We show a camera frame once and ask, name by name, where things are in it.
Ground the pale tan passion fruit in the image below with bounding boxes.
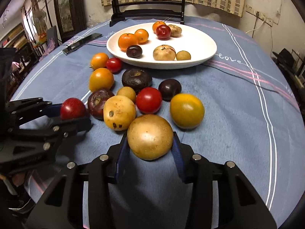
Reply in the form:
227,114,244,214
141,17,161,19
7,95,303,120
127,114,173,161

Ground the dark purple mangosteen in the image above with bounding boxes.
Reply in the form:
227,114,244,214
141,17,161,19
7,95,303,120
87,88,114,120

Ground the yellow-green citrus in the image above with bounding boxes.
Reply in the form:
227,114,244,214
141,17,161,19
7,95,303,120
170,94,205,129

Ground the yellow-orange fruit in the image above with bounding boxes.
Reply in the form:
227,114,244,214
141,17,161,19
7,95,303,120
88,68,114,92

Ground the red cherry tomato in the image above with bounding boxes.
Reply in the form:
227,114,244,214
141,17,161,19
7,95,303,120
136,87,162,114

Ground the small yellow round fruit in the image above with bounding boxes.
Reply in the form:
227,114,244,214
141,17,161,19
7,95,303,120
116,86,136,103

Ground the small orange kumquat-like fruit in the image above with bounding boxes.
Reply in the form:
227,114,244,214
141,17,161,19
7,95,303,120
91,53,109,70

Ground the dark purple plum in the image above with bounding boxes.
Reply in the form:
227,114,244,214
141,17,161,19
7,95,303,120
126,45,143,58

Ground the large orange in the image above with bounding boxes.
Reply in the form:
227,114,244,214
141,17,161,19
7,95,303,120
118,33,138,52

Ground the small yellow-green lime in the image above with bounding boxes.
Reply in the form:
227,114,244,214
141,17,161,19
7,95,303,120
176,51,191,61

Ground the cracked beige fruit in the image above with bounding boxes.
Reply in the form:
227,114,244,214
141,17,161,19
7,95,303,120
153,44,176,61

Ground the large tan passion fruit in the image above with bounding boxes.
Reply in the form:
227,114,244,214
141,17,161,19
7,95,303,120
168,24,182,38

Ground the small mandarin orange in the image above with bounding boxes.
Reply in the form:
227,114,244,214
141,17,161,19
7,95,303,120
152,21,165,33

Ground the orange round citrus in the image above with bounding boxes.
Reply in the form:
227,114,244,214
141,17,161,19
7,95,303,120
134,29,149,44

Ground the large red plum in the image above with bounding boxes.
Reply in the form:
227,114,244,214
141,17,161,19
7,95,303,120
155,25,171,40

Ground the black smartphone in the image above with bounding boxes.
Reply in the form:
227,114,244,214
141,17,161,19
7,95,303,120
63,33,103,55

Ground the small red tomato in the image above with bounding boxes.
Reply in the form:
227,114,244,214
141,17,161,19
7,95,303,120
106,57,123,73

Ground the blue striped tablecloth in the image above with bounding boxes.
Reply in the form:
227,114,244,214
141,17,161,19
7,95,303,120
12,17,304,228

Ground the dark flat mangosteen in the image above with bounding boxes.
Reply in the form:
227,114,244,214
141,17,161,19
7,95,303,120
121,68,153,93

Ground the standing fan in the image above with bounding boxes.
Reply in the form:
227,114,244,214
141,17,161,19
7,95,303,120
32,9,47,35

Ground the dark framed painting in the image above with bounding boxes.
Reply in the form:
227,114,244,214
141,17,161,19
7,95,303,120
53,0,86,42

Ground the white oval plate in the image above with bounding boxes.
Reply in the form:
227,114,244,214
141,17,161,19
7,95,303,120
106,22,218,70

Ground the round goldfish screen stand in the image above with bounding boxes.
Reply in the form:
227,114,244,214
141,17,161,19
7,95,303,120
110,0,186,27

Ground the wall power strip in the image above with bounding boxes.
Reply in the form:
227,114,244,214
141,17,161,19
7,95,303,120
246,4,274,27

